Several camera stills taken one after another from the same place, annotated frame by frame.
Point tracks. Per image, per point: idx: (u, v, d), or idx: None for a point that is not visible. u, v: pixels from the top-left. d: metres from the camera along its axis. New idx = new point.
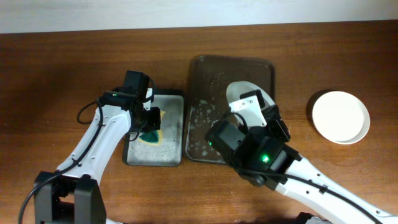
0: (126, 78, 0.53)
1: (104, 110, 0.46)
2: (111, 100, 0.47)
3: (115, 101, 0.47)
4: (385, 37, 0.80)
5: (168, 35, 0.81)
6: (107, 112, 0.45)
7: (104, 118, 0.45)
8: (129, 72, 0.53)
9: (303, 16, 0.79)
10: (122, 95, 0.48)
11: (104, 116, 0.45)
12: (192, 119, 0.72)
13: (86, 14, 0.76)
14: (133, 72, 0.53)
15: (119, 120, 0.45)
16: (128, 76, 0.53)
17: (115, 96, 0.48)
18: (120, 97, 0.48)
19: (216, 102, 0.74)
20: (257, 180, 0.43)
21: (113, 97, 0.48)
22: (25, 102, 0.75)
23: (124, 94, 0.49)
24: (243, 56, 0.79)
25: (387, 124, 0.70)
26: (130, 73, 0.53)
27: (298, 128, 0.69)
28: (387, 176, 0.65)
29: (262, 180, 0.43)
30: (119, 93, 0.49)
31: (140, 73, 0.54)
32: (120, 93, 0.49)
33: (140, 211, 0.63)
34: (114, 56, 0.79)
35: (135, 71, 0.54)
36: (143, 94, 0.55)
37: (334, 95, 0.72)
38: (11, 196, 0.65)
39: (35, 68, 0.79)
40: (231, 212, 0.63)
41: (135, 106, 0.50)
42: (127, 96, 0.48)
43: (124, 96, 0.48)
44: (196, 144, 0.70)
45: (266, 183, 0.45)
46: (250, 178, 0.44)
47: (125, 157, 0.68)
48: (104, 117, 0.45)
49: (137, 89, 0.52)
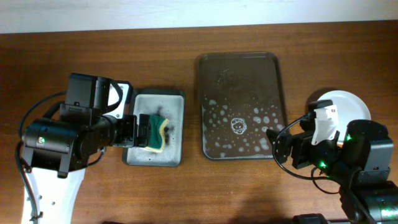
0: (69, 91, 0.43)
1: (41, 160, 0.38)
2: (37, 147, 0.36)
3: (46, 150, 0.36)
4: (384, 37, 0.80)
5: (168, 35, 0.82)
6: (47, 158, 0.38)
7: (50, 163, 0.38)
8: (71, 76, 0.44)
9: (303, 17, 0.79)
10: (56, 128, 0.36)
11: (48, 161, 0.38)
12: (206, 119, 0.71)
13: (86, 14, 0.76)
14: (80, 79, 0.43)
15: (65, 173, 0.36)
16: (71, 89, 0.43)
17: (52, 129, 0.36)
18: (51, 144, 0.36)
19: (227, 99, 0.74)
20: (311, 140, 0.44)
21: (40, 146, 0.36)
22: (25, 102, 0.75)
23: (53, 137, 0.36)
24: (245, 50, 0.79)
25: (387, 124, 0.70)
26: (76, 78, 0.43)
27: (298, 129, 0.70)
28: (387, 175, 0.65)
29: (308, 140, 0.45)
30: (55, 124, 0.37)
31: (87, 79, 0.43)
32: (56, 122, 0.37)
33: (140, 211, 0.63)
34: (115, 56, 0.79)
35: (82, 78, 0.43)
36: (102, 102, 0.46)
37: (351, 100, 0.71)
38: (11, 196, 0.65)
39: (34, 68, 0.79)
40: (231, 211, 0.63)
41: (94, 136, 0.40)
42: (68, 126, 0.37)
43: (52, 137, 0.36)
44: (214, 142, 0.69)
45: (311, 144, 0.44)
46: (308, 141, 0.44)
47: (125, 157, 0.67)
48: (49, 165, 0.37)
49: (86, 106, 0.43)
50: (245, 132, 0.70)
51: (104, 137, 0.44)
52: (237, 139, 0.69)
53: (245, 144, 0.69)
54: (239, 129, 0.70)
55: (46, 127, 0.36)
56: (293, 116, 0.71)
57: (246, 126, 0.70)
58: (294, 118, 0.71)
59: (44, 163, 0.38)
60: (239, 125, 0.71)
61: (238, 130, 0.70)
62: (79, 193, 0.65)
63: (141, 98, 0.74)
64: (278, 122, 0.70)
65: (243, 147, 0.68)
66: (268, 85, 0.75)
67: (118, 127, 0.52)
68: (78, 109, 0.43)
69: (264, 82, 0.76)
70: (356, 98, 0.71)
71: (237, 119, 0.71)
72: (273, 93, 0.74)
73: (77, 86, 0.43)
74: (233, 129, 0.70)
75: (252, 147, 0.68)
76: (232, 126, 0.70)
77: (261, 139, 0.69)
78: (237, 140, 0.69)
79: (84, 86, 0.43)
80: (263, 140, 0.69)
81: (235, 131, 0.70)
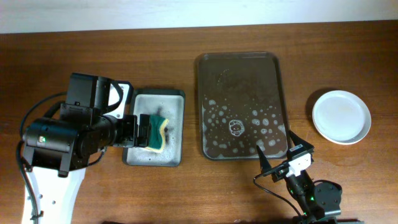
0: (69, 90, 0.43)
1: (42, 158, 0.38)
2: (38, 147, 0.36)
3: (47, 149, 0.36)
4: (384, 37, 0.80)
5: (168, 35, 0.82)
6: (48, 157, 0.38)
7: (51, 162, 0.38)
8: (71, 77, 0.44)
9: (303, 17, 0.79)
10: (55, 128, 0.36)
11: (50, 160, 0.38)
12: (206, 119, 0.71)
13: (86, 14, 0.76)
14: (81, 80, 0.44)
15: (64, 173, 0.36)
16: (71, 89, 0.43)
17: (53, 128, 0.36)
18: (51, 143, 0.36)
19: (226, 99, 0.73)
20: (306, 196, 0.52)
21: (41, 145, 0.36)
22: (25, 102, 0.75)
23: (53, 138, 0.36)
24: (245, 50, 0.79)
25: (387, 125, 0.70)
26: (76, 78, 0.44)
27: (298, 128, 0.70)
28: (387, 176, 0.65)
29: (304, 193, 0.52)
30: (56, 124, 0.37)
31: (87, 80, 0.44)
32: (57, 122, 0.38)
33: (140, 211, 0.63)
34: (115, 56, 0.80)
35: (83, 79, 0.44)
36: (102, 102, 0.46)
37: (350, 100, 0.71)
38: (11, 196, 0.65)
39: (35, 67, 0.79)
40: (231, 212, 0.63)
41: (95, 136, 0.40)
42: (69, 125, 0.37)
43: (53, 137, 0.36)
44: (212, 144, 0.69)
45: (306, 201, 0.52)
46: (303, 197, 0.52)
47: (125, 157, 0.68)
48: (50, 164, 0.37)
49: (87, 106, 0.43)
50: (243, 134, 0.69)
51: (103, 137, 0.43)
52: (234, 141, 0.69)
53: (241, 145, 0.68)
54: (237, 131, 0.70)
55: (47, 126, 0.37)
56: (293, 116, 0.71)
57: (244, 128, 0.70)
58: (294, 118, 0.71)
59: (45, 162, 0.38)
60: (237, 127, 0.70)
61: (236, 132, 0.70)
62: (79, 193, 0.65)
63: (141, 98, 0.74)
64: (278, 123, 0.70)
65: (239, 149, 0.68)
66: (268, 85, 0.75)
67: (118, 127, 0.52)
68: (78, 109, 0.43)
69: (264, 82, 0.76)
70: (356, 98, 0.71)
71: (236, 121, 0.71)
72: (273, 93, 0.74)
73: (78, 86, 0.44)
74: (231, 130, 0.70)
75: (248, 148, 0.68)
76: (230, 128, 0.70)
77: (259, 140, 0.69)
78: (235, 142, 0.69)
79: (85, 86, 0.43)
80: (260, 141, 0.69)
81: (232, 132, 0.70)
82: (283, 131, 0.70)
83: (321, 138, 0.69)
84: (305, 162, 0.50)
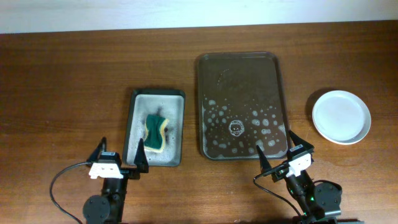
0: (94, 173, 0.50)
1: None
2: None
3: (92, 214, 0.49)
4: (383, 37, 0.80)
5: (168, 35, 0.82)
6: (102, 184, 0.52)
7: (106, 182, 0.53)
8: (97, 160, 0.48)
9: (303, 17, 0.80)
10: (92, 204, 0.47)
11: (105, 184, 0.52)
12: (206, 120, 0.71)
13: (86, 14, 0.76)
14: (103, 157, 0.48)
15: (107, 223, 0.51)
16: (96, 167, 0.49)
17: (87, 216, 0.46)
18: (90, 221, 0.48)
19: (226, 99, 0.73)
20: (306, 196, 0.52)
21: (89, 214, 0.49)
22: (25, 102, 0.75)
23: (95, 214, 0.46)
24: (245, 50, 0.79)
25: (387, 125, 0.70)
26: (101, 162, 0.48)
27: (298, 128, 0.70)
28: (387, 175, 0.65)
29: (304, 192, 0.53)
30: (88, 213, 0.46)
31: (111, 161, 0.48)
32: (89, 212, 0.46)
33: (140, 211, 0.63)
34: (115, 56, 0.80)
35: (106, 160, 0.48)
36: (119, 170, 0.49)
37: (349, 100, 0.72)
38: (10, 196, 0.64)
39: (35, 67, 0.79)
40: (231, 212, 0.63)
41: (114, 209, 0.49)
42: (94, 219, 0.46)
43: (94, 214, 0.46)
44: (212, 144, 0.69)
45: (306, 201, 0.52)
46: (303, 197, 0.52)
47: (125, 157, 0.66)
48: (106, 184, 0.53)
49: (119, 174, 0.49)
50: (242, 134, 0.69)
51: (121, 192, 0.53)
52: (234, 141, 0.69)
53: (241, 146, 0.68)
54: (237, 132, 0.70)
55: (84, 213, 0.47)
56: (293, 116, 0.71)
57: (244, 128, 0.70)
58: (294, 118, 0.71)
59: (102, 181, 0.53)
60: (237, 127, 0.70)
61: (236, 132, 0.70)
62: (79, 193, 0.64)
63: (141, 98, 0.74)
64: (278, 123, 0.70)
65: (238, 149, 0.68)
66: (269, 85, 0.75)
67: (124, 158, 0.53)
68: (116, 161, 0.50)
69: (264, 82, 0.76)
70: (356, 98, 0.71)
71: (236, 121, 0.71)
72: (273, 93, 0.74)
73: (100, 164, 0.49)
74: (231, 130, 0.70)
75: (247, 148, 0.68)
76: (230, 128, 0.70)
77: (259, 140, 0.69)
78: (235, 142, 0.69)
79: (108, 165, 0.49)
80: (260, 142, 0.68)
81: (232, 132, 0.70)
82: (283, 130, 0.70)
83: (321, 138, 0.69)
84: (305, 162, 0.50)
